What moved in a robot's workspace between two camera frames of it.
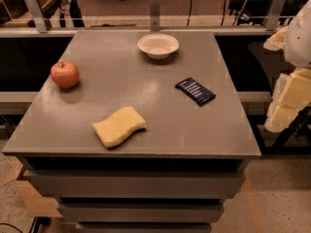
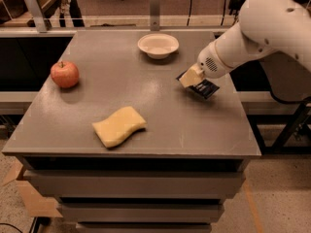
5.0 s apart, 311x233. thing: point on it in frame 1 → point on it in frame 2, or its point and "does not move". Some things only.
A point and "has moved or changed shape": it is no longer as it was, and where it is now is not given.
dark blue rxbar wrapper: x=193 y=89 has moved or changed shape
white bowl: x=157 y=46 does not move
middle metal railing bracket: x=155 y=10 does not move
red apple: x=64 y=75 does not move
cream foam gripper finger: x=292 y=92 → x=208 y=64
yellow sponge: x=115 y=128 does not move
